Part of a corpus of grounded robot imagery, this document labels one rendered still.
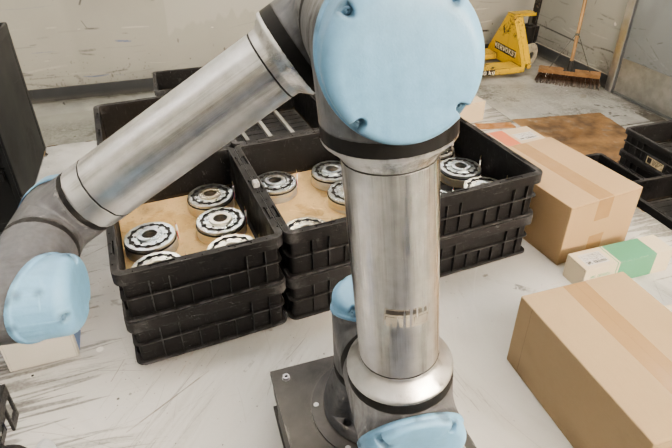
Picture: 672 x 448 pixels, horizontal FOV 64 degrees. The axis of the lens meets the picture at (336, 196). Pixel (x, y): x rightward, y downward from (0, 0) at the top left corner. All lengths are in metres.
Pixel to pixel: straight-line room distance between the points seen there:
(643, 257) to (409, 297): 0.94
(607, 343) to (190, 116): 0.73
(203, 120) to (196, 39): 3.87
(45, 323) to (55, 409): 0.61
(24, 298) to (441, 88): 0.37
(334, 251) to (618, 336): 0.51
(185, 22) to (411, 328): 3.97
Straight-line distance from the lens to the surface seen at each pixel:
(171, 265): 0.97
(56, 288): 0.52
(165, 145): 0.56
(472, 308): 1.21
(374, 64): 0.37
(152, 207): 1.32
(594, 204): 1.35
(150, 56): 4.43
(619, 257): 1.37
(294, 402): 0.90
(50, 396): 1.15
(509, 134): 1.81
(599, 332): 1.00
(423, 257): 0.49
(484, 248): 1.29
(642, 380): 0.96
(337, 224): 1.02
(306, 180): 1.36
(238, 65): 0.53
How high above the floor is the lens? 1.51
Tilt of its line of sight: 32 degrees down
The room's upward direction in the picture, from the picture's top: straight up
